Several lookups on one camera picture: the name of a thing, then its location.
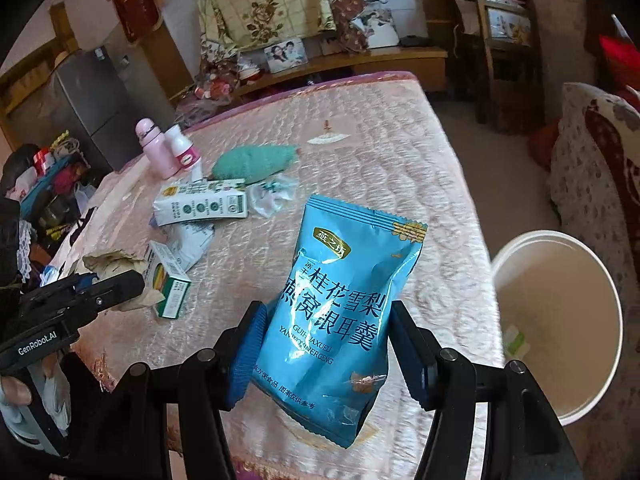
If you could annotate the pile of household clutter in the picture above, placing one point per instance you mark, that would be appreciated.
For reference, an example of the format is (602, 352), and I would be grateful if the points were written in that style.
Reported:
(45, 180)

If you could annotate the red box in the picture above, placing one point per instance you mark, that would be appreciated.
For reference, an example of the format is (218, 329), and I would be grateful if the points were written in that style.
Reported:
(620, 60)

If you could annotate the white plastic bucket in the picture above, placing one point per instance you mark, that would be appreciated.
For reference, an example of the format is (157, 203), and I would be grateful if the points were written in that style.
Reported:
(560, 280)

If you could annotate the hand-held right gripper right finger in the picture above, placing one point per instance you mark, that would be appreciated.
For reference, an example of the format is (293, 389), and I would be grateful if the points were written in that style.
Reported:
(412, 355)

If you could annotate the white green milk carton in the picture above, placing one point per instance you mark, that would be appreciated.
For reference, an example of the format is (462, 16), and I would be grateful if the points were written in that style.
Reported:
(200, 207)

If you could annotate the green white wrapper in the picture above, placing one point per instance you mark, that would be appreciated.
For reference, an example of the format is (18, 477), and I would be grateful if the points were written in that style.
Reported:
(515, 342)

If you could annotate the large wedding photo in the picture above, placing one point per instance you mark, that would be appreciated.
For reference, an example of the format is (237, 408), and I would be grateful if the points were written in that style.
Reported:
(375, 30)

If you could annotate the dark wooden chair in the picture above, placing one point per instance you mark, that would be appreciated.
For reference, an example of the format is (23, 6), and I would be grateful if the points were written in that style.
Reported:
(505, 85)

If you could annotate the white bottle with pink label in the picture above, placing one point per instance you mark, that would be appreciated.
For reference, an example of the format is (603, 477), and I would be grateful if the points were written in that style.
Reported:
(183, 152)

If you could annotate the wooden low cabinet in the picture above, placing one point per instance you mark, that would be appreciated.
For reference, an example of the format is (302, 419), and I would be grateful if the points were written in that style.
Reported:
(400, 60)

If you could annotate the grey refrigerator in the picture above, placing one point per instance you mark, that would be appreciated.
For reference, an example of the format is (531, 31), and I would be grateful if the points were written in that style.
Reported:
(90, 105)

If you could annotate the black remote control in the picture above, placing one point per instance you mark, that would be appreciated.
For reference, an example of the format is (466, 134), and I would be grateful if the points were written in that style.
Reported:
(415, 40)

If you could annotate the floral covered sofa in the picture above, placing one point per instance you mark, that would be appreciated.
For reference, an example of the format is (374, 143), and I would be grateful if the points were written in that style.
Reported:
(590, 185)

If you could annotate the red cloth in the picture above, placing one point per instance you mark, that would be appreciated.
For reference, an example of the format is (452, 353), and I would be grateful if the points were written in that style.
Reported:
(542, 145)

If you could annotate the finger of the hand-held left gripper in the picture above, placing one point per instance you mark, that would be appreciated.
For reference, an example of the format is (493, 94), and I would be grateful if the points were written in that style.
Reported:
(82, 281)
(120, 287)

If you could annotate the person's left hand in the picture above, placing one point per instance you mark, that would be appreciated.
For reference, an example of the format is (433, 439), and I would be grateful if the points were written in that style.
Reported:
(17, 392)

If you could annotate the clear plastic bag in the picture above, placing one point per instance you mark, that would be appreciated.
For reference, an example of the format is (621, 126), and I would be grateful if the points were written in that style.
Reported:
(267, 200)

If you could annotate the framed couple photo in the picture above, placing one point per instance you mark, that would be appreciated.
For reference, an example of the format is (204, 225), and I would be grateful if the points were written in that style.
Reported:
(284, 56)

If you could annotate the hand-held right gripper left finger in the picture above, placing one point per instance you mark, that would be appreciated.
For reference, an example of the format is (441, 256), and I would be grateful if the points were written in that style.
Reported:
(247, 350)

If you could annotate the crumpled brown paper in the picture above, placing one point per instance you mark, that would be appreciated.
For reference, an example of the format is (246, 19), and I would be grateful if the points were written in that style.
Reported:
(115, 260)

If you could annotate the green knitted cloth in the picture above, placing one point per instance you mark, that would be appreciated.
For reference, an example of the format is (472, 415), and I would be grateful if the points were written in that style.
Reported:
(250, 162)

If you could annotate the yellow floral checked cloth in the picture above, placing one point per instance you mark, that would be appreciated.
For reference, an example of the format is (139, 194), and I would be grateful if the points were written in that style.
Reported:
(260, 5)

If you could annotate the blue snack packet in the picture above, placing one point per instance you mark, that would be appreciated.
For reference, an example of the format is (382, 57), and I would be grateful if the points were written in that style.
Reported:
(340, 280)

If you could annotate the printed box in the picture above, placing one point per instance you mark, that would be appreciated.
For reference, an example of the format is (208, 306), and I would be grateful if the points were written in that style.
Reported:
(510, 25)

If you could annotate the small green white box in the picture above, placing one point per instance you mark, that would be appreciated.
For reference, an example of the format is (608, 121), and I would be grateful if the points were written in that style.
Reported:
(172, 295)

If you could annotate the red artificial flowers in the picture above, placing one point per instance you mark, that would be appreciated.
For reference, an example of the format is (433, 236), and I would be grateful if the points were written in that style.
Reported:
(215, 90)

